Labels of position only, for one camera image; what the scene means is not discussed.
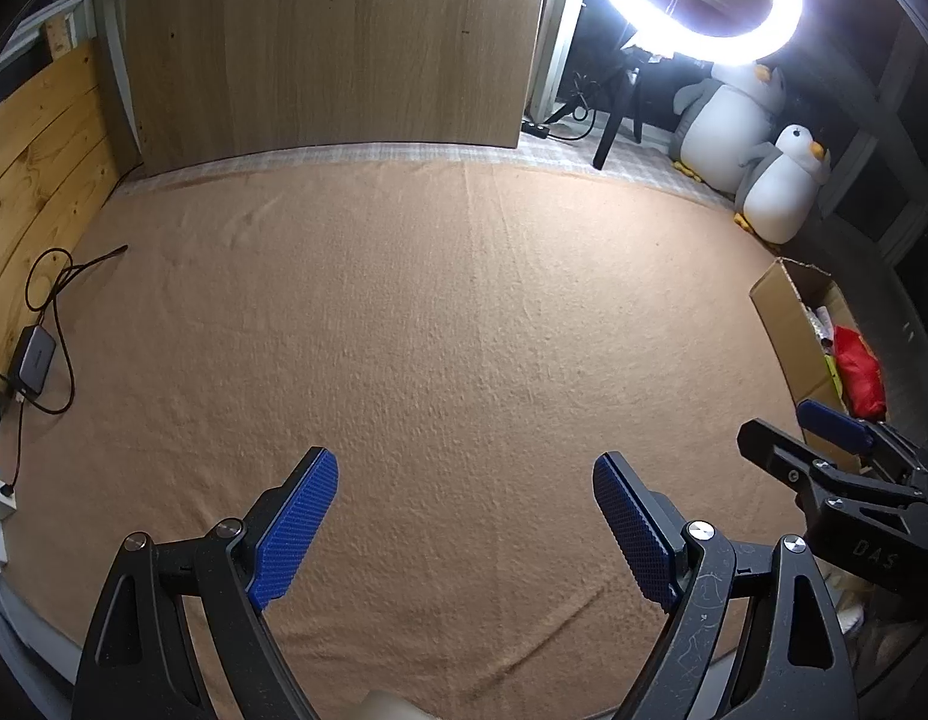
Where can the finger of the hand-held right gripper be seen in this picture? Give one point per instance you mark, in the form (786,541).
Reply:
(801,465)
(831,420)

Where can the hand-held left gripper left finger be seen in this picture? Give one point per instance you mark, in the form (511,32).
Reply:
(302,517)

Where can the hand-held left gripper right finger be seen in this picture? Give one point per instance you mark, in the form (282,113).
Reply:
(632,525)

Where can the green tube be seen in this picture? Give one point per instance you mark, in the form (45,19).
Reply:
(833,379)

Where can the cardboard box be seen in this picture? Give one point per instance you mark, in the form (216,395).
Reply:
(790,330)

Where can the small penguin plush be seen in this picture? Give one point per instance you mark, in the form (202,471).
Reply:
(782,187)

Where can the large penguin plush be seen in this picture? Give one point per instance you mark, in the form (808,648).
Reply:
(722,127)

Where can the plaid bed sheet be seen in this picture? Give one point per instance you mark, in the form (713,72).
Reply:
(651,165)

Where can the black tripod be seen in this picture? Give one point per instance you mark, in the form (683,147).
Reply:
(610,127)

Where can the black power strip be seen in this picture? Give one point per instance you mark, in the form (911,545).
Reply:
(536,127)

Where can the pine wood panel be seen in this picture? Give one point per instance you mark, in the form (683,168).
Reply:
(36,165)

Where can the light wooden cabinet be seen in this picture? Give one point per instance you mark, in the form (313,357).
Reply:
(329,45)

